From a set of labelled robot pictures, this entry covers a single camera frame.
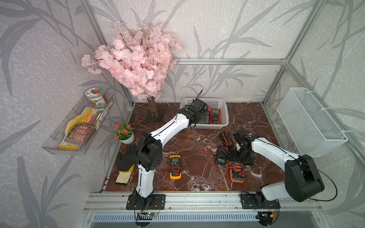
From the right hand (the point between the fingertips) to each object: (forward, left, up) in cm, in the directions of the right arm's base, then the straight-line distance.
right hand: (234, 160), depth 86 cm
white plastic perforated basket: (+46, +10, +4) cm, 47 cm away
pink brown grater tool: (0, +74, +33) cm, 81 cm away
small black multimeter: (+2, +8, +1) cm, 8 cm away
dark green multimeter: (+17, +18, +21) cm, 33 cm away
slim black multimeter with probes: (+15, +3, +1) cm, 15 cm away
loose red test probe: (+8, +15, -3) cm, 18 cm away
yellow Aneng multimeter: (-6, +36, +2) cm, 36 cm away
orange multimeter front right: (-7, 0, +1) cm, 7 cm away
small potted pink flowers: (+14, +68, +11) cm, 70 cm away
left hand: (+23, +20, +14) cm, 33 cm away
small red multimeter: (+33, +8, +3) cm, 34 cm away
